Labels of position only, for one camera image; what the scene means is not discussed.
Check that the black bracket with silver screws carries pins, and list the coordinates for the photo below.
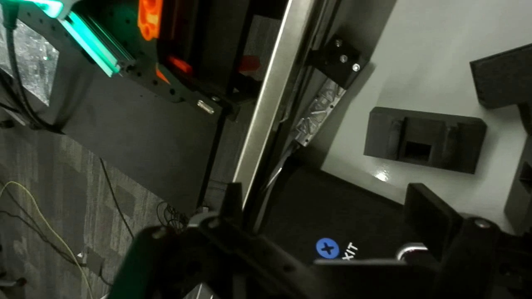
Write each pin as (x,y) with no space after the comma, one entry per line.
(338,59)

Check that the crinkled plastic sheet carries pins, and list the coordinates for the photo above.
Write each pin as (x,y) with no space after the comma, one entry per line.
(34,61)

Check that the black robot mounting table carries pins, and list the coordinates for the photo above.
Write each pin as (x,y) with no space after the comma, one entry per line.
(138,127)

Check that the small white cylinder pin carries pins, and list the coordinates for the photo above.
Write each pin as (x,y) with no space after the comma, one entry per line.
(207,105)

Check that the black case with blue logo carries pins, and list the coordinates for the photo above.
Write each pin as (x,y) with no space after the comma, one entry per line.
(333,217)

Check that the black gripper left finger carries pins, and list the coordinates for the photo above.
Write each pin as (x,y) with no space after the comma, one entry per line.
(183,260)

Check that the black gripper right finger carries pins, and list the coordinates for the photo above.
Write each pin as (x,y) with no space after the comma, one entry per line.
(471,255)

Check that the embossed metal latch strip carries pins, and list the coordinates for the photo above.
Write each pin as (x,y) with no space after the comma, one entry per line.
(316,114)

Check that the black angular plastic part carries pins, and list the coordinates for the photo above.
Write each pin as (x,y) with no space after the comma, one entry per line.
(504,72)

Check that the black block with recess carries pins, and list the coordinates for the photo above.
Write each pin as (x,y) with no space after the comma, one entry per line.
(424,139)

